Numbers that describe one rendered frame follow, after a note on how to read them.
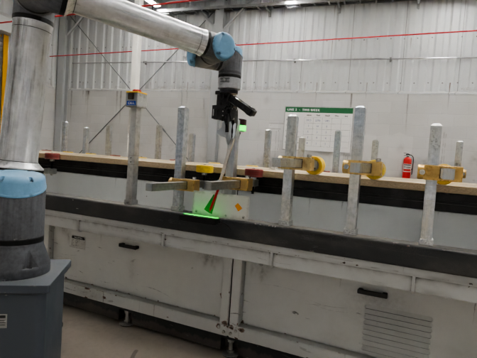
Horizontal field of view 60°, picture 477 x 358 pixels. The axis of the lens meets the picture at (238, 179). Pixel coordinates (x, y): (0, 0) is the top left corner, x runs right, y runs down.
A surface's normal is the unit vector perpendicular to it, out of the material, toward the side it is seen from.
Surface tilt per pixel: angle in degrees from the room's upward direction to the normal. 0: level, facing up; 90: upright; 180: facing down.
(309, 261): 90
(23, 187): 85
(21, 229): 90
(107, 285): 90
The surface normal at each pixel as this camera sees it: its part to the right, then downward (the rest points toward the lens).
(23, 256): 0.71, -0.26
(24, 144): 0.69, 0.10
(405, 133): -0.33, 0.03
